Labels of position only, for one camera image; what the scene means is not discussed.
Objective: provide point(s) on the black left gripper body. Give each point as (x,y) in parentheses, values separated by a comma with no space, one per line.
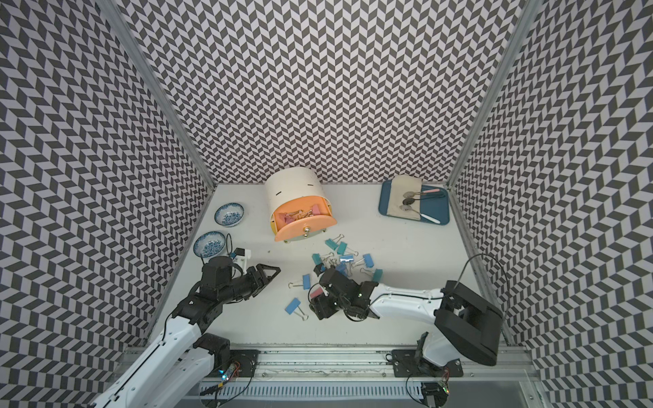
(246,285)

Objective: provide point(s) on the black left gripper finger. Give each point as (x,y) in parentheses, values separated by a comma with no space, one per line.
(267,268)
(262,280)

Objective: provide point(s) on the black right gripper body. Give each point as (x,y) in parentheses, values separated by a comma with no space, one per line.
(341,303)

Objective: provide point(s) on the blue binder clip pile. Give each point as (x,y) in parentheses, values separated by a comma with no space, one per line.
(342,268)

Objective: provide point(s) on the orange pink top drawer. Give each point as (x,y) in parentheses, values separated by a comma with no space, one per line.
(304,227)

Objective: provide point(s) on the cream round drawer cabinet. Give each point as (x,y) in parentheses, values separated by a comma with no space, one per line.
(290,184)

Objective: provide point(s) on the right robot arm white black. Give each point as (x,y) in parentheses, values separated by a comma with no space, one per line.
(467,325)

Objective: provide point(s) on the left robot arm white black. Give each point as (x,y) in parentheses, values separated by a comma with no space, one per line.
(185,352)

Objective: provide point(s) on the blue binder clip middle left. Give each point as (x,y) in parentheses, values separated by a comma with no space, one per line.
(304,283)

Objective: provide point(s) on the blue binder clip front left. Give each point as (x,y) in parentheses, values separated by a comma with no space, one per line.
(294,309)

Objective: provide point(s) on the green binder clip far right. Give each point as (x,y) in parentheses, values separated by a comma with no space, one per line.
(374,275)

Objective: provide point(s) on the green binder clip top right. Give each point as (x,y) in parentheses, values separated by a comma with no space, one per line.
(344,249)

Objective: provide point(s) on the blue binder clip right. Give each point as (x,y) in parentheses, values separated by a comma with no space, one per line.
(365,261)

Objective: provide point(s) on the blue floral bowl near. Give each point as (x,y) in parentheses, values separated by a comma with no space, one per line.
(209,244)

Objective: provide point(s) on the blue floral bowl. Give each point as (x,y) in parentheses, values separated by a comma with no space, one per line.
(229,215)
(209,244)

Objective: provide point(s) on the blue floral bowl far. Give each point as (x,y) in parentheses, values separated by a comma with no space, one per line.
(229,215)

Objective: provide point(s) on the teal blue tray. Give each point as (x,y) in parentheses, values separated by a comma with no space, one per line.
(436,208)

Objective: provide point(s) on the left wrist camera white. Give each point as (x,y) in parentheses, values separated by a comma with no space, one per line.
(241,255)

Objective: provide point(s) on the aluminium front rail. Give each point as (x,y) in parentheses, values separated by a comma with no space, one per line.
(372,363)

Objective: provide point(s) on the white handled spoon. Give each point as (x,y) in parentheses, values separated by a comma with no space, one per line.
(407,208)

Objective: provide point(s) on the teal handled spoon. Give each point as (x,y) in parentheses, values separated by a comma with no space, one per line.
(410,200)

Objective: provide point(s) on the pink handled spoon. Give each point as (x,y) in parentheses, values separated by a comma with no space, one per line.
(411,194)

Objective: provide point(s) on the aluminium corner post left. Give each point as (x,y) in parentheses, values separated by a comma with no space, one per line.
(115,19)

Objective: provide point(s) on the aluminium corner post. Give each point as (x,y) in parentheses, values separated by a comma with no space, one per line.
(506,63)
(115,19)

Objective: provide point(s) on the aluminium corner post right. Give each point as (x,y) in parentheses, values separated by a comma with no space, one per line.
(506,63)

